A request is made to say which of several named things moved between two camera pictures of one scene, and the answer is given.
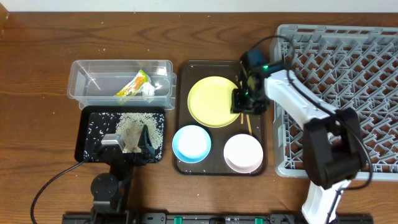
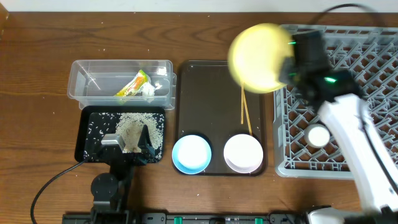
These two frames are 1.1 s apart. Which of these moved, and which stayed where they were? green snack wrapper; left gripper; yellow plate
Moved: yellow plate
Stayed: left gripper; green snack wrapper
